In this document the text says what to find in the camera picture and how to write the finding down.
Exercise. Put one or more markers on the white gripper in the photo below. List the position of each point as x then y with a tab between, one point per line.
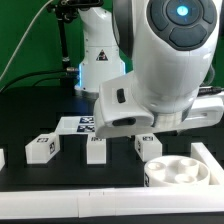
205	111

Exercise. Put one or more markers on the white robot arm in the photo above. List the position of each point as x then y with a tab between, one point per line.
146	62

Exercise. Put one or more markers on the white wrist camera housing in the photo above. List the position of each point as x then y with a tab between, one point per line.
116	113

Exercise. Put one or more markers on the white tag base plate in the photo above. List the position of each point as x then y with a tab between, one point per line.
73	125

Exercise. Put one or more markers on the white U-shaped wall fence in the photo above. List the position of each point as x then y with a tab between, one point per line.
121	201

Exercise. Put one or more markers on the black camera stand pole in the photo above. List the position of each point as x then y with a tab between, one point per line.
66	11

